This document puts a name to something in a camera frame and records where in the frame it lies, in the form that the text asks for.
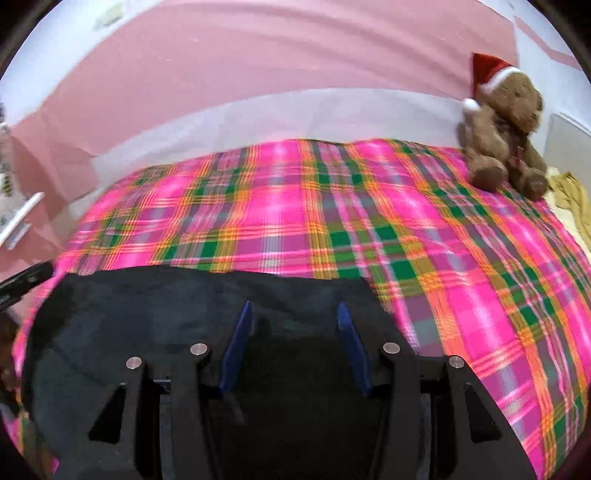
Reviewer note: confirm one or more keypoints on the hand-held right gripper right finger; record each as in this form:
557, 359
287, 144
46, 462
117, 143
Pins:
353, 346

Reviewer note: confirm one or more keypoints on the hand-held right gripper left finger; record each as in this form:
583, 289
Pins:
235, 346

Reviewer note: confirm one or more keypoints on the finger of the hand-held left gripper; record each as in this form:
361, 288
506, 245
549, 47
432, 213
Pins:
27, 279

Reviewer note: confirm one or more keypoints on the black puffer jacket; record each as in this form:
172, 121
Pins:
138, 304

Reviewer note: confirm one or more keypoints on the white printed cloth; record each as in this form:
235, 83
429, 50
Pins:
4, 152

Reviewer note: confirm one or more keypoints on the pink plaid blanket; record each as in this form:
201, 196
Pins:
300, 217

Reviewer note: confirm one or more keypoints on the yellow cloth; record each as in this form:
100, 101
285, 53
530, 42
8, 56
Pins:
572, 203

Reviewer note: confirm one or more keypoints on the brown teddy bear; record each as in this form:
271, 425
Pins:
503, 129

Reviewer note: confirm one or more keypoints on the white board panel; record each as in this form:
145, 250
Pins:
568, 143

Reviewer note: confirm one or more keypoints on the red santa hat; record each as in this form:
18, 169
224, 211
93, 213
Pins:
491, 69

